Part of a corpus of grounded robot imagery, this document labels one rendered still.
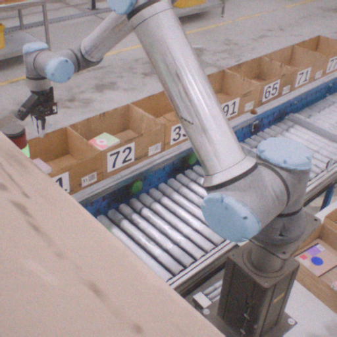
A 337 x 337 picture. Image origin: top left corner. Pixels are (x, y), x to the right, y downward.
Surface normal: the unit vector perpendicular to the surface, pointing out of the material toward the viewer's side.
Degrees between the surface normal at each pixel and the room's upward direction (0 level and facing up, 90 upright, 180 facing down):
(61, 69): 89
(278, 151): 4
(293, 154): 4
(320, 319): 0
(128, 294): 34
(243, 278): 90
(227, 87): 89
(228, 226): 97
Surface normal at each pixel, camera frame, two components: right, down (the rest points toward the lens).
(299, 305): 0.04, -0.81
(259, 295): -0.78, 0.33
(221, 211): -0.66, 0.51
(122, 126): 0.66, 0.45
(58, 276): 0.45, -0.88
